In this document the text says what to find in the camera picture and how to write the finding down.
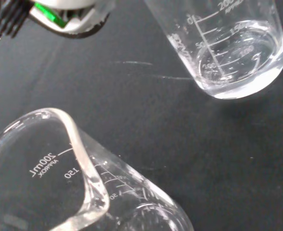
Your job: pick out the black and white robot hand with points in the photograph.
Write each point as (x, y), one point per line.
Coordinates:
(67, 7)

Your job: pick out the black bench cloth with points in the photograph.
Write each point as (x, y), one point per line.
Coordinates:
(156, 120)

